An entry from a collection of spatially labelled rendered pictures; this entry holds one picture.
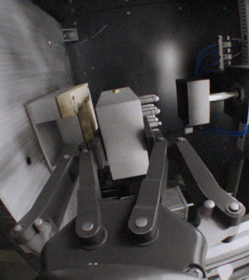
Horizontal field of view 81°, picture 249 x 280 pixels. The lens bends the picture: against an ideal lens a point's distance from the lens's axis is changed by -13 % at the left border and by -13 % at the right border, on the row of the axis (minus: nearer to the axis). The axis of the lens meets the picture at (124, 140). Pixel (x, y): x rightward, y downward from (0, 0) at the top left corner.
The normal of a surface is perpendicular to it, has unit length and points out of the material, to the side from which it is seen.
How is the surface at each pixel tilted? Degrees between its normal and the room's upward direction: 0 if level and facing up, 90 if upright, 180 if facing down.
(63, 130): 90
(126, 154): 89
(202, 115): 90
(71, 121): 90
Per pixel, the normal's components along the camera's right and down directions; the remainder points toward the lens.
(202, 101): 0.06, 0.41
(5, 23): 0.98, -0.18
